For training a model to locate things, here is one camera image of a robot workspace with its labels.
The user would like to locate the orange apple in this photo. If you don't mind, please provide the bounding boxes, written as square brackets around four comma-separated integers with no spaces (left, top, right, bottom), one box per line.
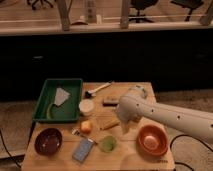
[80,120,93,134]

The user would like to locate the pale egg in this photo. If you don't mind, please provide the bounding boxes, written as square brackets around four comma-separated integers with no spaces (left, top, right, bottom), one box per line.
[144,135,159,150]

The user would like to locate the grey cloth piece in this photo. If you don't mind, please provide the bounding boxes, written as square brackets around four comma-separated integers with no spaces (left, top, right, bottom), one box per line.
[54,88,70,106]

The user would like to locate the green plastic tray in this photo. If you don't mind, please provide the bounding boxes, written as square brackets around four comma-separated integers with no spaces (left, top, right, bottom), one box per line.
[33,78,83,123]

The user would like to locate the green plastic cup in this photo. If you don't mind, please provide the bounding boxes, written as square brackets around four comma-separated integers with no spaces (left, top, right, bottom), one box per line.
[99,135,117,153]

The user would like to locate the orange bowl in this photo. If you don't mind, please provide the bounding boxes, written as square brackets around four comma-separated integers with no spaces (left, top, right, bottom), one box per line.
[137,124,168,157]

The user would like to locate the white round container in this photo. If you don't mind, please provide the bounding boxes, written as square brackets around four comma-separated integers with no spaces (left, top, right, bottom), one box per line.
[79,99,94,116]

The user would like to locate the black office chair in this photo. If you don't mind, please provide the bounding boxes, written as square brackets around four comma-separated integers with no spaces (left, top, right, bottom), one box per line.
[171,0,204,22]
[129,0,158,23]
[26,0,57,10]

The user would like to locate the black office chair left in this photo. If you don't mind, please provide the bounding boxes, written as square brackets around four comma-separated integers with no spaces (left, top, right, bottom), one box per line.
[26,0,57,10]

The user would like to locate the yellow banana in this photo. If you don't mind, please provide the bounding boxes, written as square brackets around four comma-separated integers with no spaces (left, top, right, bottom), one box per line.
[100,121,119,130]

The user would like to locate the green curved vegetable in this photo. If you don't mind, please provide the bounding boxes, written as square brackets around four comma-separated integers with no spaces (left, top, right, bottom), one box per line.
[46,103,54,119]

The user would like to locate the black cable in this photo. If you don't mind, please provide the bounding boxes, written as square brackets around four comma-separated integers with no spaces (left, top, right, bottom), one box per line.
[0,120,37,169]
[169,133,213,171]

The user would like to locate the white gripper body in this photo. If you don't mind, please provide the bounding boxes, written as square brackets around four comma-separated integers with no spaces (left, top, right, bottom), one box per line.
[117,112,141,124]

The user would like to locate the black office chair right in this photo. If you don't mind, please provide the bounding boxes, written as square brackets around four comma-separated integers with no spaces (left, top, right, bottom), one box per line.
[171,0,204,22]

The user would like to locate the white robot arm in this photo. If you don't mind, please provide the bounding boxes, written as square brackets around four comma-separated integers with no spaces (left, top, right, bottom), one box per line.
[116,85,213,144]

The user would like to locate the white handled brush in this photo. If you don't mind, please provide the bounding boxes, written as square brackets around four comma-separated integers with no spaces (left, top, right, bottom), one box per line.
[85,81,114,98]

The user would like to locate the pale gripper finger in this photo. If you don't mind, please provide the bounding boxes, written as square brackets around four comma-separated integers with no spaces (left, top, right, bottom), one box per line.
[121,123,130,134]

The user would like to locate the blue rectangular sponge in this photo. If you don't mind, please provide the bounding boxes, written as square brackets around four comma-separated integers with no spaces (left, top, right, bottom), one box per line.
[72,138,94,163]

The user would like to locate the black cable left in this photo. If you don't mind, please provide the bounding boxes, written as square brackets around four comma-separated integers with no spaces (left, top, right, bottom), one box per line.
[0,120,37,169]

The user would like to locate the black cable right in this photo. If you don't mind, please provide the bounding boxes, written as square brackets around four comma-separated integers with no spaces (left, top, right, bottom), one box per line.
[169,133,213,171]

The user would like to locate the dark purple bowl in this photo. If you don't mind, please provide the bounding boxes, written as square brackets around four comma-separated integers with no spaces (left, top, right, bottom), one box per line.
[34,128,62,156]

